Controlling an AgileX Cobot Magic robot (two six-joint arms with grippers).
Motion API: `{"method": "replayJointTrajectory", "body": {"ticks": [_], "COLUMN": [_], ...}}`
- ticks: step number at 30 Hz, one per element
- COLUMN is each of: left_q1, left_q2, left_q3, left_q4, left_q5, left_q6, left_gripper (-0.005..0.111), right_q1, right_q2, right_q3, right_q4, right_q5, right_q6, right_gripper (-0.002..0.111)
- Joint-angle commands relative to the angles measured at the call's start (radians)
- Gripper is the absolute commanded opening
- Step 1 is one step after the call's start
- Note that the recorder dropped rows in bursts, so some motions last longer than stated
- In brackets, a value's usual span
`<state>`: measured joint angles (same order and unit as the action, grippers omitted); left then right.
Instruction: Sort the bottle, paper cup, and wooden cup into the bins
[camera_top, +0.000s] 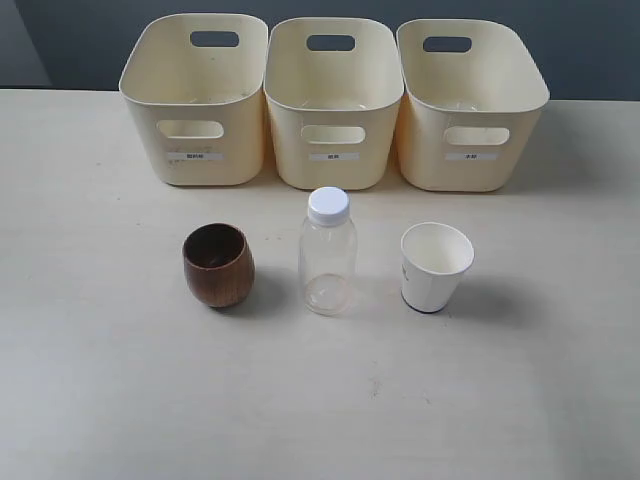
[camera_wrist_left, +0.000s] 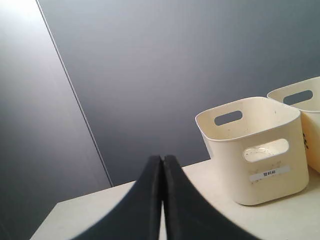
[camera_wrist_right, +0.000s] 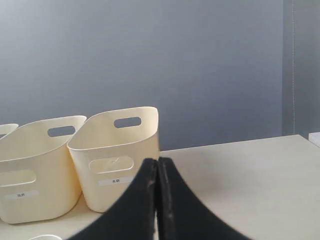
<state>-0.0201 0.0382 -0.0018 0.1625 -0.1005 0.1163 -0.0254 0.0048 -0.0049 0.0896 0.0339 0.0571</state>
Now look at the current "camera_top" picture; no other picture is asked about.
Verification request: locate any clear plastic bottle white cap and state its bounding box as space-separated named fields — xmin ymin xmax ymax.
xmin=298 ymin=186 xmax=358 ymax=316

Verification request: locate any white paper cup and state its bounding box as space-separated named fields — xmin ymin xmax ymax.
xmin=400 ymin=222 xmax=475 ymax=313

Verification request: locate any cream plastic bin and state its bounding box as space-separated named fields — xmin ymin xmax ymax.
xmin=264 ymin=17 xmax=404 ymax=190
xmin=396 ymin=19 xmax=550 ymax=192
xmin=119 ymin=13 xmax=269 ymax=186

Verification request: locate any brown wooden cup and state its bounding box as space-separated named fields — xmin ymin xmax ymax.
xmin=182 ymin=223 xmax=255 ymax=309

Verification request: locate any left cream plastic bin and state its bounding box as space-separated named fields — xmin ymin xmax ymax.
xmin=119 ymin=13 xmax=269 ymax=186

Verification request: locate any middle cream plastic bin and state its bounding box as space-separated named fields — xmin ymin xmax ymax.
xmin=264 ymin=17 xmax=404 ymax=190

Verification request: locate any right cream plastic bin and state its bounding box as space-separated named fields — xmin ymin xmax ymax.
xmin=396 ymin=19 xmax=550 ymax=192

